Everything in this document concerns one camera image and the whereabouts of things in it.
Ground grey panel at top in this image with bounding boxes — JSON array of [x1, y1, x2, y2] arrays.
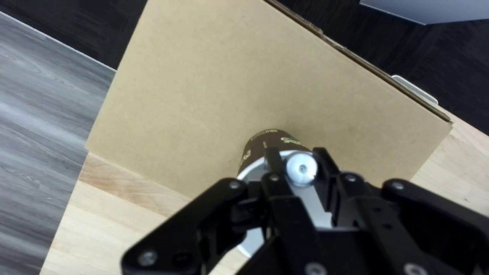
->
[[359, 0, 489, 25]]

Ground grey metal drawer cabinet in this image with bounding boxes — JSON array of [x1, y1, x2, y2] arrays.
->
[[391, 76, 438, 106]]

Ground brown cardboard box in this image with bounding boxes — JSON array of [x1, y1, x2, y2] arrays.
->
[[87, 0, 450, 196]]

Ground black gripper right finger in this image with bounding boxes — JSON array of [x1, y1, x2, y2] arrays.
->
[[313, 149, 489, 275]]

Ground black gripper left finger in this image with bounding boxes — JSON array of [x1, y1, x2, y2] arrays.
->
[[120, 149, 300, 275]]

